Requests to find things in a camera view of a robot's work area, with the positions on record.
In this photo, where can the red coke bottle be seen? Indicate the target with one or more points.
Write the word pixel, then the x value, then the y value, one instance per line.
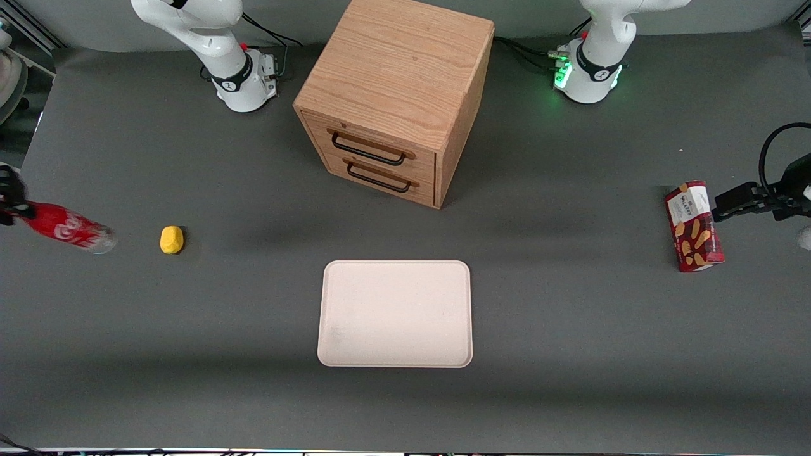
pixel 63 226

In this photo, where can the yellow toy lemon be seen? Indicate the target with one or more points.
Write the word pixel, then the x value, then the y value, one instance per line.
pixel 171 240

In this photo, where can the aluminium frame rail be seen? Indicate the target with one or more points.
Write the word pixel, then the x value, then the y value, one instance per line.
pixel 31 28
pixel 803 20

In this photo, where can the wooden drawer front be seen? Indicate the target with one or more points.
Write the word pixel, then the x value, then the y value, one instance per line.
pixel 424 190
pixel 317 130

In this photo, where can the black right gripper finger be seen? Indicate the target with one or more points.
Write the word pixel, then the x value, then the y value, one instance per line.
pixel 6 219
pixel 11 187

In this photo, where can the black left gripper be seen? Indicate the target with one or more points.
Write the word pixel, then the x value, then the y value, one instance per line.
pixel 787 189

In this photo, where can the beige rectangular tray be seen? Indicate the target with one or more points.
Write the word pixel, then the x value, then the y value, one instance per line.
pixel 396 313

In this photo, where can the wooden two-drawer cabinet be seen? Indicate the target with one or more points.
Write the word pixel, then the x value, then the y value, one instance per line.
pixel 399 63

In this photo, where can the beige round object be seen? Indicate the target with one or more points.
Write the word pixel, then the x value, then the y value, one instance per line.
pixel 9 82

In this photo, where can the red tartan biscuit box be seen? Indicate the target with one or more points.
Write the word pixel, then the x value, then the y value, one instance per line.
pixel 694 228

